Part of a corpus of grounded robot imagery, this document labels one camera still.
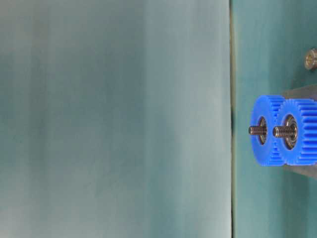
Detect near threaded steel shaft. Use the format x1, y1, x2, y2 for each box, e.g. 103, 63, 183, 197
272, 126, 296, 138

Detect threaded steel shaft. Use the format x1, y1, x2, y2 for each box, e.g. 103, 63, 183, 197
272, 126, 296, 138
249, 125, 267, 136

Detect near blue plastic gear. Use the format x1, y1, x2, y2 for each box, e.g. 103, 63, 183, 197
276, 99, 317, 166

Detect far blue plastic gear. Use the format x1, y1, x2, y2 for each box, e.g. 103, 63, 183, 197
250, 95, 285, 166

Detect grey metal base block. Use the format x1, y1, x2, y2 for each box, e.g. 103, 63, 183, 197
282, 84, 317, 179

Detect blue plastic gear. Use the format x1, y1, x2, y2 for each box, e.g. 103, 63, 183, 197
276, 99, 317, 166
250, 95, 285, 166

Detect far threaded steel shaft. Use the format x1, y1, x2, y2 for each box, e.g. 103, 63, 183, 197
249, 125, 267, 136

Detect small metal washer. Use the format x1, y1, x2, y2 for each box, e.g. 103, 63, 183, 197
304, 48, 317, 71

